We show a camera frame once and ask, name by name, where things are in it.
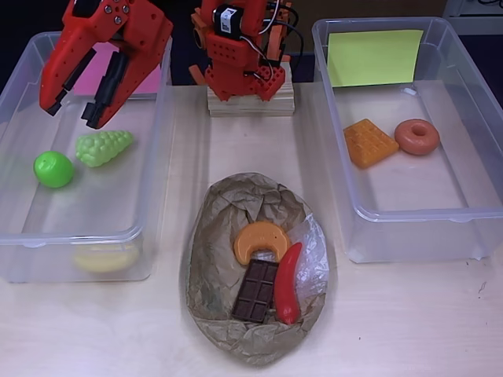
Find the brown toy doughnut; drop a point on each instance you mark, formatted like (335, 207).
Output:
(404, 143)

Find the orange table clamp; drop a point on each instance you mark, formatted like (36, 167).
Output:
(200, 39)
(275, 43)

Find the red toy chili pepper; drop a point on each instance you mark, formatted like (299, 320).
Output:
(287, 282)

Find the yellow-green paper label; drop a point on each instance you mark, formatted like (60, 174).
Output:
(373, 59)

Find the crumpled brown paper bag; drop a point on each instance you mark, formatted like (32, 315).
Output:
(255, 345)

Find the pink paper label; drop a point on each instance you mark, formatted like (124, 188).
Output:
(147, 85)

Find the wooden base block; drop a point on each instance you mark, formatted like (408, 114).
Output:
(251, 108)

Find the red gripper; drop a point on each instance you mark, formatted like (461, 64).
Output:
(147, 41)

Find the clear plastic bin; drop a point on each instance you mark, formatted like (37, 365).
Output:
(412, 188)
(98, 204)

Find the brown toy chocolate bar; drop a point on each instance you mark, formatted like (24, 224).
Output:
(255, 290)

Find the yellow toy banana bunch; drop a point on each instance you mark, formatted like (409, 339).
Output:
(106, 260)

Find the orange toy croissant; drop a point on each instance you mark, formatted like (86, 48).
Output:
(251, 235)

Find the orange toy waffle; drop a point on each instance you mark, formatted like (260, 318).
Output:
(369, 145)

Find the green toy apple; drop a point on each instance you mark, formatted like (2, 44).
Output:
(53, 169)

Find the pale green toy grapes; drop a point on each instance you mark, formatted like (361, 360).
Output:
(102, 149)

